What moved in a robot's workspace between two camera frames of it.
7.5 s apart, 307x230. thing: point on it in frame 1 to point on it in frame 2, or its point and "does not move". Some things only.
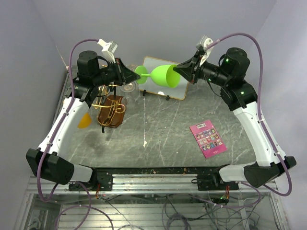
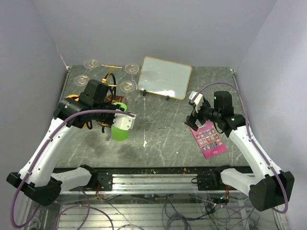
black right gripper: [190, 70] to [191, 120]
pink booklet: [207, 139] does not move
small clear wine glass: [131, 67] does not move
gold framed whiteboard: [179, 91] does not move
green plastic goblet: [163, 75] to [118, 133]
